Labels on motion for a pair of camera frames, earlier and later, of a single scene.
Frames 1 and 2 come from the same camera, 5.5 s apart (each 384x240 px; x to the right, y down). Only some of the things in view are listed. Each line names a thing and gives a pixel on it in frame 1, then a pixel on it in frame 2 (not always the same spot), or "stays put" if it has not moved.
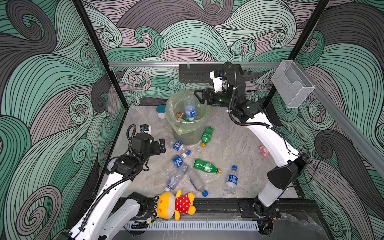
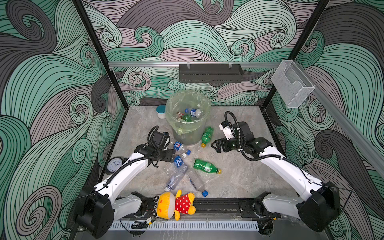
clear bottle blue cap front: x=198 y=183 stays put
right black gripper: x=208 y=95 → x=219 y=141
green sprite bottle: x=185 y=118 stays put
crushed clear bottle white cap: x=173 y=176 stays put
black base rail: x=224 y=210 stays put
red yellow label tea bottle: x=179 y=115 stays put
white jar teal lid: x=161 y=110 stays put
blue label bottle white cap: x=190 y=107 → x=197 y=113
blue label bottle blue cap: x=231 y=184 → x=193 y=112
